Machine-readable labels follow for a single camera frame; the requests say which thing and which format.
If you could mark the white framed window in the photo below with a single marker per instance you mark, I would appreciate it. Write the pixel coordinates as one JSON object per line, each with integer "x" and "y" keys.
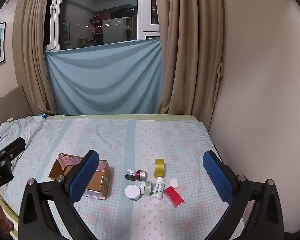
{"x": 100, "y": 12}

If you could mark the red and silver jar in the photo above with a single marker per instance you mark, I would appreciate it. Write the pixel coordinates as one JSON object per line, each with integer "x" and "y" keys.
{"x": 141, "y": 175}

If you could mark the blue checkered floral blanket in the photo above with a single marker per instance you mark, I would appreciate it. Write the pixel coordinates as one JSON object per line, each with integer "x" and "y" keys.
{"x": 145, "y": 140}

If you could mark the red rectangular box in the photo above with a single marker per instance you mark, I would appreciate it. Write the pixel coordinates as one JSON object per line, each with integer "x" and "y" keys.
{"x": 173, "y": 196}

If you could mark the brown cardboard box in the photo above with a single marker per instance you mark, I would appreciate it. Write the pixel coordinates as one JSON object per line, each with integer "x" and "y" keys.
{"x": 103, "y": 175}

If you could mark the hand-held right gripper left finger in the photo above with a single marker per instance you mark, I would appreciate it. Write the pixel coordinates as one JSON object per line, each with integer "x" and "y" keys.
{"x": 86, "y": 175}

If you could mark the beige padded headboard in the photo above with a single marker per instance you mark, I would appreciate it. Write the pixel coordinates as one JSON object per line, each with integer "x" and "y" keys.
{"x": 10, "y": 105}

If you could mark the pink patterned box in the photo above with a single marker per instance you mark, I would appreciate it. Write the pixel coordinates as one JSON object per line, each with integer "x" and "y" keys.
{"x": 67, "y": 161}

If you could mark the white earbuds case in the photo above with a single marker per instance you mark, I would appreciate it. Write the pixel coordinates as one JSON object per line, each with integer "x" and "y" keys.
{"x": 174, "y": 183}

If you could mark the yellow tape roll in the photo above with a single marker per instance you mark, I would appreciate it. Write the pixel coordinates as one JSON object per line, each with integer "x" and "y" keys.
{"x": 159, "y": 168}

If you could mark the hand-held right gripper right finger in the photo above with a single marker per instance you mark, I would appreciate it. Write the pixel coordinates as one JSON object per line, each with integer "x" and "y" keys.
{"x": 217, "y": 175}

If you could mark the white pill bottle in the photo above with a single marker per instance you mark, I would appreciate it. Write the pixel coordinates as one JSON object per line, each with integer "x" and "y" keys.
{"x": 158, "y": 188}

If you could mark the light blue hanging cloth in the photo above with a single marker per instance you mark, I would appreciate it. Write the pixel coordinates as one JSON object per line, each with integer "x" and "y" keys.
{"x": 102, "y": 80}

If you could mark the pale green bed sheet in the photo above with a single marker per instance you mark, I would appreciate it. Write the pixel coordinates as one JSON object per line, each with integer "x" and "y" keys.
{"x": 120, "y": 117}

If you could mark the beige curtain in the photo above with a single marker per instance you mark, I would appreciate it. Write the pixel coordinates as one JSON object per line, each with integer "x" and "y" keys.
{"x": 30, "y": 55}
{"x": 190, "y": 55}

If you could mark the light blue crumpled duvet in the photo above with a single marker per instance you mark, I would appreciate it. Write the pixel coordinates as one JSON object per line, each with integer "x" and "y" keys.
{"x": 17, "y": 130}

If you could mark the pale green jar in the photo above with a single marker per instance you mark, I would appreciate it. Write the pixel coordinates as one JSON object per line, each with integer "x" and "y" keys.
{"x": 146, "y": 188}

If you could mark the black and white jar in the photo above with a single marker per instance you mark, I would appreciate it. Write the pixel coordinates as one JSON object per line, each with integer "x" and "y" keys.
{"x": 130, "y": 175}

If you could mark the white lid cream jar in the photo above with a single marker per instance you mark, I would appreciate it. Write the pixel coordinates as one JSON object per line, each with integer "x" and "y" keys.
{"x": 132, "y": 192}

